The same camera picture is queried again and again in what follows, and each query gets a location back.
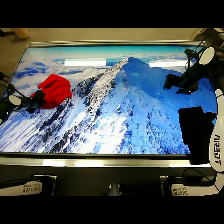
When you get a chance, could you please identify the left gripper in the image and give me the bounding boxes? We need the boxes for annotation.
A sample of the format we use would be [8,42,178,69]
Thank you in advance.
[25,90,47,111]

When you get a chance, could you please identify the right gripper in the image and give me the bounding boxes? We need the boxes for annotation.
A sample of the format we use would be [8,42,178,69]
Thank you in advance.
[163,68,203,96]

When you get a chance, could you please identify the red garment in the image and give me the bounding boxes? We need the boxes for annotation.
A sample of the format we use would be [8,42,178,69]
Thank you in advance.
[30,73,74,110]

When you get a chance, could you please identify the silver frame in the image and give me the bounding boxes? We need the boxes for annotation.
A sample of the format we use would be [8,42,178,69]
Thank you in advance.
[0,39,224,197]

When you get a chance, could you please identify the black cable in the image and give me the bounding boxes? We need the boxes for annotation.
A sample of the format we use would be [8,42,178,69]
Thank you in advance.
[181,167,216,187]

